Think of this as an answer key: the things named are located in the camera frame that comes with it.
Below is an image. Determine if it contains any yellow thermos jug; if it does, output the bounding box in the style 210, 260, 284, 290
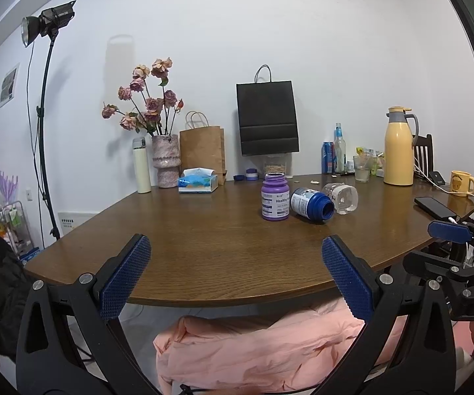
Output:
384, 107, 420, 186

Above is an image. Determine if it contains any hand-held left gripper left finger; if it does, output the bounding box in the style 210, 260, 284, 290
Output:
16, 234, 161, 395

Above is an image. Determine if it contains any dried rose bouquet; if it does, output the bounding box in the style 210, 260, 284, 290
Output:
102, 58, 185, 137

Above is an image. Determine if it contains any wall poster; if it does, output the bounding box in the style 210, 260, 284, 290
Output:
0, 64, 20, 108

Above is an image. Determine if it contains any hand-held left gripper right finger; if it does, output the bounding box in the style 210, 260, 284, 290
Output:
315, 234, 457, 395

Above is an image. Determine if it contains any blue and white bottle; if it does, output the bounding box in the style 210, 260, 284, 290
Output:
290, 187, 335, 224

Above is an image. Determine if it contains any black studio light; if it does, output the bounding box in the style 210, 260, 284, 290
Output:
21, 0, 77, 48

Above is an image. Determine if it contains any dark wooden chair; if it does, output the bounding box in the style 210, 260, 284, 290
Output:
413, 134, 434, 179

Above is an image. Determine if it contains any clear grain container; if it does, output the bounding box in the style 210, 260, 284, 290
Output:
263, 154, 293, 179

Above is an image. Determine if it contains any pink padded jacket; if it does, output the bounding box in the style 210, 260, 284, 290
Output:
153, 296, 410, 395

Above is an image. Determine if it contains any black smartphone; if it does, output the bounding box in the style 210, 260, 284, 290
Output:
414, 197, 461, 221

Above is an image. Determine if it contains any brown paper bag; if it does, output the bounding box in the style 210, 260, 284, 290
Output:
179, 111, 226, 186

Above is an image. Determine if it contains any yellow mug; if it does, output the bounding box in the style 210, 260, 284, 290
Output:
451, 170, 474, 197

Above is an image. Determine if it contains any purple plastic hanger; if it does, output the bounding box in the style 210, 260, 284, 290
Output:
0, 162, 19, 203

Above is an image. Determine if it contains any white thermos bottle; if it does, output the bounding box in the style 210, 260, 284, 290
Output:
132, 137, 152, 194

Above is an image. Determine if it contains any clear plastic cup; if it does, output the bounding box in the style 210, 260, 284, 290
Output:
322, 182, 359, 215

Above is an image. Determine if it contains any metal wire rack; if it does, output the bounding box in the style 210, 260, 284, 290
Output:
0, 200, 33, 256

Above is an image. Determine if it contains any blue tissue box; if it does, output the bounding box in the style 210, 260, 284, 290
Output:
178, 167, 219, 194

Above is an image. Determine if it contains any white charging cable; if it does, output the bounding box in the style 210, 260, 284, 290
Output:
414, 166, 474, 208

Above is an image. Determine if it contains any glass bottle blue label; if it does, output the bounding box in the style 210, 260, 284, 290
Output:
334, 123, 347, 174

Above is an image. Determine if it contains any blue drink can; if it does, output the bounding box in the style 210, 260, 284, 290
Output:
322, 142, 336, 174

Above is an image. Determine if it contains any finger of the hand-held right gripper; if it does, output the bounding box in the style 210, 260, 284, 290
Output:
427, 219, 474, 256
402, 249, 468, 282

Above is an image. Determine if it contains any yellow snack packet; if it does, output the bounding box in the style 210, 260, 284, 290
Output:
355, 146, 386, 169

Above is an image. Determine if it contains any drinking glass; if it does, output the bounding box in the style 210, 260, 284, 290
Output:
353, 155, 371, 183

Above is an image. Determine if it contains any purple supplement bottle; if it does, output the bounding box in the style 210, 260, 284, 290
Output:
261, 173, 291, 221

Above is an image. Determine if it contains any black paper bag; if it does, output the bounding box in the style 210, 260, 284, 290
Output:
236, 65, 300, 157

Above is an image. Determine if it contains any pink mottled vase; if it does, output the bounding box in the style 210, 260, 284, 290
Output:
151, 134, 181, 189

